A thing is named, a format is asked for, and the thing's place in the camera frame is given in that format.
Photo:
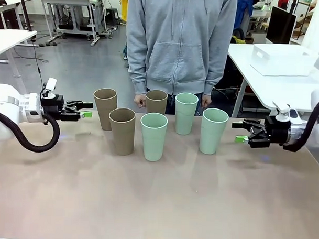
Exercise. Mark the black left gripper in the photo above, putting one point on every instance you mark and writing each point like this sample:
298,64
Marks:
53,105

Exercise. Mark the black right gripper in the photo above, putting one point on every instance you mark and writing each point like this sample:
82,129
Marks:
275,134

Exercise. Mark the brown plastic cup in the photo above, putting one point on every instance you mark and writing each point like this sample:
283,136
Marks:
103,109
121,136
156,106

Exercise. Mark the mint green plastic cup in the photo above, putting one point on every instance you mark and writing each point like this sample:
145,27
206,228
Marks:
212,138
153,144
185,120

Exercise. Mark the white plastic basket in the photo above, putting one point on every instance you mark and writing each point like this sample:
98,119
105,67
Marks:
282,59

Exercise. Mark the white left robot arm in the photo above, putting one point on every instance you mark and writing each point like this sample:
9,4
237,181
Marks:
7,111

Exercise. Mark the person's left forearm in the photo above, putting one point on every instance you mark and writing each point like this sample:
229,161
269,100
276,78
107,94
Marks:
216,74

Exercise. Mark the person's right forearm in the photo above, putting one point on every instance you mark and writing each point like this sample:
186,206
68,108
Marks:
137,71

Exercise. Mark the person's left hand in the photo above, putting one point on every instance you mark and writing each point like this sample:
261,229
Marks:
206,101

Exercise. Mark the person's right hand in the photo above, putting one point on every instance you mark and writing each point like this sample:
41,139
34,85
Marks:
139,101

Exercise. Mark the black stand base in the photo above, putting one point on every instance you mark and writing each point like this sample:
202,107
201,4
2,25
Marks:
226,91

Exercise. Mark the large white side table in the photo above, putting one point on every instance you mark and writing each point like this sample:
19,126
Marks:
245,64

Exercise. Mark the black floor power strip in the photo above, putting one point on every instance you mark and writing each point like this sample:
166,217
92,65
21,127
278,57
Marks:
48,44

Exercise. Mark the small white side table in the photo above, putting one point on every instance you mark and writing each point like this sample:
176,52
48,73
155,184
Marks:
7,40

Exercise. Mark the grey metal workbench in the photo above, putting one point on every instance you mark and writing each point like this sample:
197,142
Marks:
69,6

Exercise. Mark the black computer monitor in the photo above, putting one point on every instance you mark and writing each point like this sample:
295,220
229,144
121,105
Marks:
280,26

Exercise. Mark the mannequin in yellow and orange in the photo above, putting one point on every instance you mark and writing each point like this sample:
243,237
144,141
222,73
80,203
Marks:
122,5

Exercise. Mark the black stand pole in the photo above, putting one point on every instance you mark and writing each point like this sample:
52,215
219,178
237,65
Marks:
25,12

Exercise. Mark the person in grey hoodie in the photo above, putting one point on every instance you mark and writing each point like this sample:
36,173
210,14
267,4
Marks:
178,33

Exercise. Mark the person in blue jacket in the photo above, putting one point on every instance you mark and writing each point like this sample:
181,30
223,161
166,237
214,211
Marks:
243,12

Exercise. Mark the white background desk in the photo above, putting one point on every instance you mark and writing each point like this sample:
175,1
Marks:
11,1

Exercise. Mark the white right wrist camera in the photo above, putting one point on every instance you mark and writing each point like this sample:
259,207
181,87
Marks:
283,112

